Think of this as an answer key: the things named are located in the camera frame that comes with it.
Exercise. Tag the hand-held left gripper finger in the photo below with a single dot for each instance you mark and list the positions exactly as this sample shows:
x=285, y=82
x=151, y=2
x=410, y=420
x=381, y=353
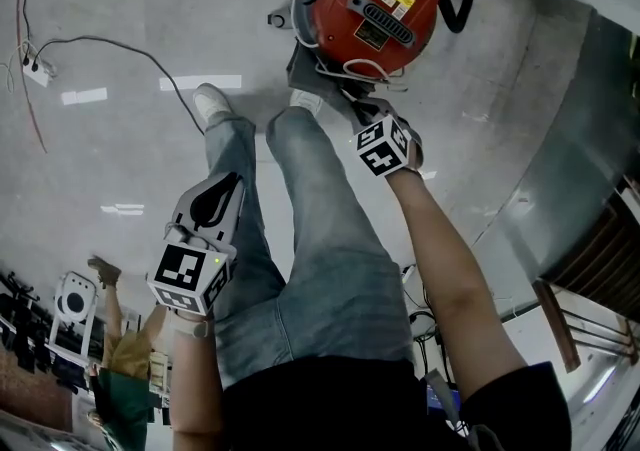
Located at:
x=224, y=206
x=204, y=206

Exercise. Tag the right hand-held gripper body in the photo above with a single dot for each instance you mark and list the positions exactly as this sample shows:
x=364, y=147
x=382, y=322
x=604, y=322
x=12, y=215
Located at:
x=382, y=161

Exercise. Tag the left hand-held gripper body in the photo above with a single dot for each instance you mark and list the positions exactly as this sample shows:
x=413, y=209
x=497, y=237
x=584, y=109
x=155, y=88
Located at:
x=180, y=269

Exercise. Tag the person's right forearm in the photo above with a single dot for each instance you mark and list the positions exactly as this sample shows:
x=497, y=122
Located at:
x=450, y=279

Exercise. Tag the person's left forearm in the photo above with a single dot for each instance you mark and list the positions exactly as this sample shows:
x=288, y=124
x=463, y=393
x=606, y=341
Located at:
x=195, y=379

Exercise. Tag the beige wrist band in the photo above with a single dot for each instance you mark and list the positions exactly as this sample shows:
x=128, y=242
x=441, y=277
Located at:
x=192, y=328

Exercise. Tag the person's right white shoe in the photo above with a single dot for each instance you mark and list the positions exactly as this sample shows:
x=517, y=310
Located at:
x=306, y=100

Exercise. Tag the person's white shoe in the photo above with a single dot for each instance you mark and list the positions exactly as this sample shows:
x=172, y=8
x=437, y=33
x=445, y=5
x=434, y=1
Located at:
x=306, y=100
x=212, y=101

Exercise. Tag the person's left white shoe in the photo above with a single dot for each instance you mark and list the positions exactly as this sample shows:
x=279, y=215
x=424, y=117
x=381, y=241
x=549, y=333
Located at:
x=212, y=101

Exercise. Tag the white floor-standing device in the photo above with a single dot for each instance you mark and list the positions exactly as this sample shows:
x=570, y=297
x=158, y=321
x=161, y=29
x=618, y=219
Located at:
x=75, y=301

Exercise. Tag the person's blue jeans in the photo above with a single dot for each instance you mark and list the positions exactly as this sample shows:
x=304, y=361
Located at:
x=325, y=264

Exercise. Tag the person's black shirt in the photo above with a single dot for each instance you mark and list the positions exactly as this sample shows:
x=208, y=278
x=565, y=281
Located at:
x=325, y=404

